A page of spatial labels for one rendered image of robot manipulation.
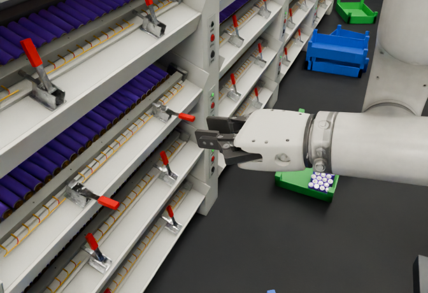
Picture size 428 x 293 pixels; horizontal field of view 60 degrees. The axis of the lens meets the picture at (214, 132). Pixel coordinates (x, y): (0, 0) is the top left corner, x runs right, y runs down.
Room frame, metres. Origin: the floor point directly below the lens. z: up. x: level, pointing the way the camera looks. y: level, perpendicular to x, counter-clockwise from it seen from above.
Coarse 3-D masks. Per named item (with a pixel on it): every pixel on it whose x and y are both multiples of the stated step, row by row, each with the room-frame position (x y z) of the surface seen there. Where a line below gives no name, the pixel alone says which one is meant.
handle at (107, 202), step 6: (84, 186) 0.43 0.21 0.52; (84, 192) 0.43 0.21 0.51; (90, 192) 0.43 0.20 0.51; (90, 198) 0.42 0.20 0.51; (96, 198) 0.42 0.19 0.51; (102, 198) 0.41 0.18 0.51; (108, 198) 0.41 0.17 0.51; (102, 204) 0.41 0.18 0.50; (108, 204) 0.40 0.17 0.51; (114, 204) 0.40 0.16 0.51
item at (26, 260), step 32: (160, 64) 0.86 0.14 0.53; (192, 64) 0.82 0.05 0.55; (192, 96) 0.77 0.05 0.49; (160, 128) 0.64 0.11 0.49; (128, 160) 0.54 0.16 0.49; (96, 192) 0.45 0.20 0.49; (32, 224) 0.37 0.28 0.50; (64, 224) 0.38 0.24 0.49; (0, 256) 0.32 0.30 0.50; (32, 256) 0.32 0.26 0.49; (0, 288) 0.26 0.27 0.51
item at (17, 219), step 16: (176, 80) 0.78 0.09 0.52; (160, 96) 0.72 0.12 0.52; (144, 112) 0.66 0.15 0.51; (112, 128) 0.58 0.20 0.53; (128, 128) 0.61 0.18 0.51; (96, 144) 0.53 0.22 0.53; (80, 160) 0.49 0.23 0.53; (96, 160) 0.51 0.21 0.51; (64, 176) 0.45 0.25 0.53; (48, 192) 0.41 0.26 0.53; (32, 208) 0.38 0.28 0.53; (48, 208) 0.39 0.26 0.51; (0, 224) 0.35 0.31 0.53; (16, 224) 0.35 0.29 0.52; (0, 240) 0.33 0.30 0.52
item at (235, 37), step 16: (240, 0) 1.33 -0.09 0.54; (256, 0) 1.36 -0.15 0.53; (272, 0) 1.46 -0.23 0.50; (224, 16) 1.18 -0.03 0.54; (240, 16) 1.21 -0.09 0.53; (256, 16) 1.29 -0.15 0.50; (272, 16) 1.33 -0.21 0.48; (224, 32) 1.11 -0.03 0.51; (240, 32) 1.14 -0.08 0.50; (256, 32) 1.18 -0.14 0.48; (224, 48) 1.02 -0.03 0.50; (240, 48) 1.05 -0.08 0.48; (224, 64) 0.94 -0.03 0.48
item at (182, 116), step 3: (165, 108) 0.67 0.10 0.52; (165, 111) 0.67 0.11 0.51; (168, 111) 0.67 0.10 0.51; (171, 111) 0.67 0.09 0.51; (174, 111) 0.67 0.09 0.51; (171, 114) 0.66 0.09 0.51; (174, 114) 0.66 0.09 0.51; (177, 114) 0.66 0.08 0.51; (180, 114) 0.66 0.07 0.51; (183, 114) 0.66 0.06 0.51; (186, 114) 0.66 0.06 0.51; (180, 117) 0.65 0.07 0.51; (183, 117) 0.65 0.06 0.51; (186, 117) 0.64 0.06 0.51; (189, 117) 0.64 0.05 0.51; (192, 117) 0.64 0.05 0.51; (195, 117) 0.65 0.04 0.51; (189, 120) 0.64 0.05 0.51; (192, 120) 0.64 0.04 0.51
